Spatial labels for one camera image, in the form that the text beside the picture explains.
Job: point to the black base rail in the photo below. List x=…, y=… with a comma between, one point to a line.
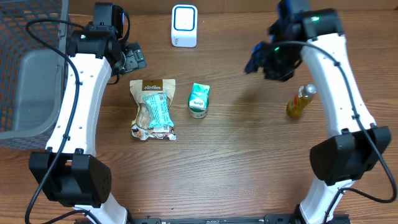
x=211, y=221

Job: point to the teal snack bar wrapper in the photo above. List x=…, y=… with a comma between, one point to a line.
x=159, y=110

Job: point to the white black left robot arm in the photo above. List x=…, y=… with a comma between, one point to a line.
x=68, y=171

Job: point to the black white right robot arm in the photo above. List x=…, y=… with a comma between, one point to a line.
x=355, y=143

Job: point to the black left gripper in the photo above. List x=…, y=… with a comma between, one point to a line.
x=136, y=60

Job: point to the teal tissue pack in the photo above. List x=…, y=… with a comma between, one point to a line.
x=201, y=90

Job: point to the beige PanTree snack pouch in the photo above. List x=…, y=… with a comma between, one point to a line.
x=140, y=126

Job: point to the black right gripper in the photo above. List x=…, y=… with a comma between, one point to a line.
x=261, y=58

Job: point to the grey plastic mesh basket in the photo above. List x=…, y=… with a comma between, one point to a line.
x=32, y=76

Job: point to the yellow liquid bottle silver cap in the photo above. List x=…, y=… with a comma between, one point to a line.
x=303, y=97

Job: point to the green lid white jar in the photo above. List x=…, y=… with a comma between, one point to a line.
x=197, y=112

